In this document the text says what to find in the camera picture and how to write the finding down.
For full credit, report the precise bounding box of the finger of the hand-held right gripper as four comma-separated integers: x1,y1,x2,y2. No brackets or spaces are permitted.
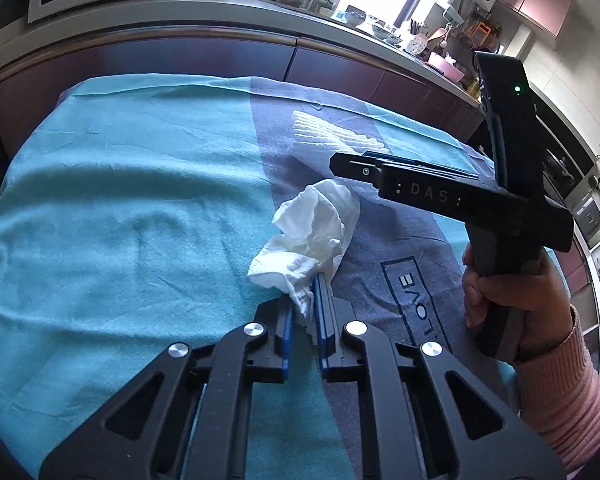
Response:
329,153,385,184
362,150,483,178

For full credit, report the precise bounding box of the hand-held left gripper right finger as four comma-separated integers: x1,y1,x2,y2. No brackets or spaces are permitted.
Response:
314,272,566,480

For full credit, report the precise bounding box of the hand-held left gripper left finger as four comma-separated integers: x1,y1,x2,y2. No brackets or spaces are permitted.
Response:
39,292,297,480

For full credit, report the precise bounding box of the white tissue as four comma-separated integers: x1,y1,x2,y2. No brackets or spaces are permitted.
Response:
247,180,361,321

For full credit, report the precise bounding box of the person's right forearm pink sleeve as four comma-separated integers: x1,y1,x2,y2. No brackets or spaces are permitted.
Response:
514,305,600,476

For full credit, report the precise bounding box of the person's right hand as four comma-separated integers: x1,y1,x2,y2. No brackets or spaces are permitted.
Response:
461,242,577,361

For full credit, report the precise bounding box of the black built-in oven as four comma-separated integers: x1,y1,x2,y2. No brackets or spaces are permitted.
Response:
532,87,596,196

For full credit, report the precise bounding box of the pink bowl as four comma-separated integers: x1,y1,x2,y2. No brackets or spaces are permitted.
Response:
427,51,466,82

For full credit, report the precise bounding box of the teal printed tablecloth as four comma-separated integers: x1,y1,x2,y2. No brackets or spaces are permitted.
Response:
0,74,520,480

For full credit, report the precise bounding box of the dark kitchen counter cabinet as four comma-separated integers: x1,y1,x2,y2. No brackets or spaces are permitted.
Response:
0,0,486,161

